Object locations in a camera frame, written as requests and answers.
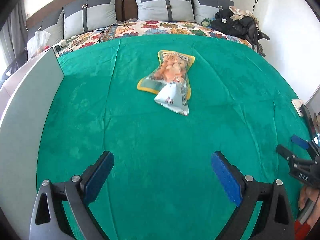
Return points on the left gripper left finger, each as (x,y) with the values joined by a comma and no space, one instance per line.
(49,220)

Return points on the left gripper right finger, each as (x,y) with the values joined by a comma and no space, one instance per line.
(275,219)

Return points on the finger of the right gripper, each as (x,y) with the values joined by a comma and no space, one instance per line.
(307,145)
(285,153)

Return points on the small white snack packet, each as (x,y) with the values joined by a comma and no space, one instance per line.
(173,96)

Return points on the peanut bag yellow border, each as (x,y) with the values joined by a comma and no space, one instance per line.
(173,67)

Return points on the grey white board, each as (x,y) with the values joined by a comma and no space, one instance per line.
(26,98)

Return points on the black clothes pile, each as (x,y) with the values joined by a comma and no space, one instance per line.
(242,24)

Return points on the grey pillow right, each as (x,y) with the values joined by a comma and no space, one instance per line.
(208,8)

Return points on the grey pillow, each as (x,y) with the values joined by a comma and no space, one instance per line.
(208,8)
(165,10)
(82,16)
(53,24)

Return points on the white plastic bag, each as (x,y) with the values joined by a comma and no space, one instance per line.
(37,43)

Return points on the grey curtain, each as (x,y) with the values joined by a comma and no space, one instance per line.
(14,40)

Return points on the grey pillow middle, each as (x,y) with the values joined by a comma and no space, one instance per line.
(165,10)

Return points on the floral bed sheet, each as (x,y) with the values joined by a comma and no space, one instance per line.
(132,28)

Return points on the grey pillow far left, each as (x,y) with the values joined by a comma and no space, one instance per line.
(53,24)

